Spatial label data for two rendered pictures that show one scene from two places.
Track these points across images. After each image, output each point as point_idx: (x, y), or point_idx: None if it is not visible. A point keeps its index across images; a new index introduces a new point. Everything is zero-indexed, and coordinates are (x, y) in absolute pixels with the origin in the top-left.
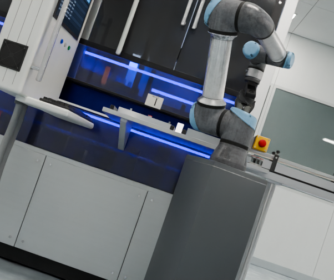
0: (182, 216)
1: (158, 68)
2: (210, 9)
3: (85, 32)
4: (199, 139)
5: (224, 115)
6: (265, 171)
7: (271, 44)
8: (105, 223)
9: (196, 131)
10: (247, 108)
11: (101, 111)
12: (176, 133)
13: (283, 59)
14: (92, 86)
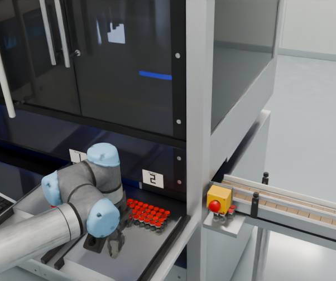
0: None
1: (65, 117)
2: None
3: None
4: (80, 271)
5: None
6: (232, 236)
7: None
8: None
9: (73, 262)
10: (114, 243)
11: (51, 160)
12: (49, 267)
13: (82, 233)
14: (20, 146)
